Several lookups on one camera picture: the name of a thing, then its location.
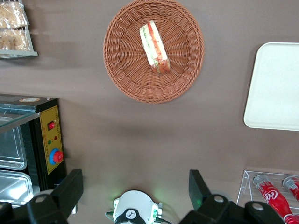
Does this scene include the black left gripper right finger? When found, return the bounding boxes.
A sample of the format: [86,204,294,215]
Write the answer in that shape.
[178,169,245,224]

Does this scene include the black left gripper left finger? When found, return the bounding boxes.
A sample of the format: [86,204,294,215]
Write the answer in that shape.
[27,169,84,224]

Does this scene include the triangle sandwich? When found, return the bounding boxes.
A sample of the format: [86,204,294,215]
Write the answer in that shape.
[139,20,171,75]

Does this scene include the cream plastic tray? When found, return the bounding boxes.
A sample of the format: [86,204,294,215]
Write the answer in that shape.
[243,42,299,132]

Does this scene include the round brown wicker basket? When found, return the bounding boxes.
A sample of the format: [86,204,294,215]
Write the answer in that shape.
[103,0,205,104]

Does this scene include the tray of packaged snacks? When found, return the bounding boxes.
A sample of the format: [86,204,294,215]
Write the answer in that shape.
[0,0,39,59]

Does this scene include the clear acrylic bottle rack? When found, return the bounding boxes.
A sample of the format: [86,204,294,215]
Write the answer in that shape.
[235,170,299,224]

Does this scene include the black food warmer machine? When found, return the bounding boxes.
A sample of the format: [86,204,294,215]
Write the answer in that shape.
[0,93,68,209]

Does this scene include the steel warmer pan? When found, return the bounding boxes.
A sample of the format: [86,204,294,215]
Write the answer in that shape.
[0,116,28,171]
[0,169,35,207]

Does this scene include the red cola bottle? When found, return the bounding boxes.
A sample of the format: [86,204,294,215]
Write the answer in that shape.
[252,174,299,224]
[282,176,299,202]

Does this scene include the clear bag of puffed snacks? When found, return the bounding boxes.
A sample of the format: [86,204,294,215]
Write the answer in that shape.
[0,28,31,51]
[0,0,29,30]

